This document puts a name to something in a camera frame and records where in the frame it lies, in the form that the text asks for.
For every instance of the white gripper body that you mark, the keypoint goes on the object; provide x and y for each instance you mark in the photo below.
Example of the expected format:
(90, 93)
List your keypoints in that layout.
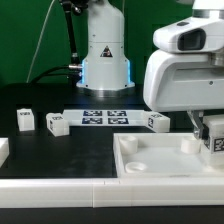
(182, 82)

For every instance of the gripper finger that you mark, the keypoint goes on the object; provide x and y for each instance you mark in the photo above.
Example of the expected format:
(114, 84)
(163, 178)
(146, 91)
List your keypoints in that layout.
(196, 118)

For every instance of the white square tabletop part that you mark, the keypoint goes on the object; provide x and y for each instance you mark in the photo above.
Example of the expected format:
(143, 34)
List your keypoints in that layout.
(145, 155)

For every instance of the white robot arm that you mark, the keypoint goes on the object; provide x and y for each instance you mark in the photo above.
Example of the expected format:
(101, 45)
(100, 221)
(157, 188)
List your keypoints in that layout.
(106, 70)

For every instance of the white U-shaped obstacle fence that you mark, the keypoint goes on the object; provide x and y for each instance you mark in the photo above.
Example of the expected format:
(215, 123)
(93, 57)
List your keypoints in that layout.
(111, 192)

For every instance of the white sheet with fiducial tags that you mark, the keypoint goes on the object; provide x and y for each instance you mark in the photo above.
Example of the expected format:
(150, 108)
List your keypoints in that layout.
(104, 117)

